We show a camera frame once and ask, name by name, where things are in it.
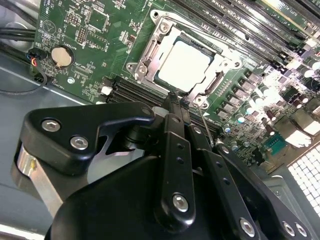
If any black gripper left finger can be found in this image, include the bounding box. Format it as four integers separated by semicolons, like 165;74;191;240
11;92;197;227

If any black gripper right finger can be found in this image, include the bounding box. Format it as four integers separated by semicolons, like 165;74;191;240
181;98;315;240

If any silver square CPU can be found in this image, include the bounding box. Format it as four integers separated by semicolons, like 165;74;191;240
152;33;217;94

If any metal wire locking lever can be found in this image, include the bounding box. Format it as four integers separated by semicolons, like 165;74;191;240
196;104;215;148

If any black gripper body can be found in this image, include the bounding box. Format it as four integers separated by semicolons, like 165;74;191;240
44;154;241;240

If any metal socket cover frame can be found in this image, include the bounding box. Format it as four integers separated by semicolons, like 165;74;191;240
133;18;242;107

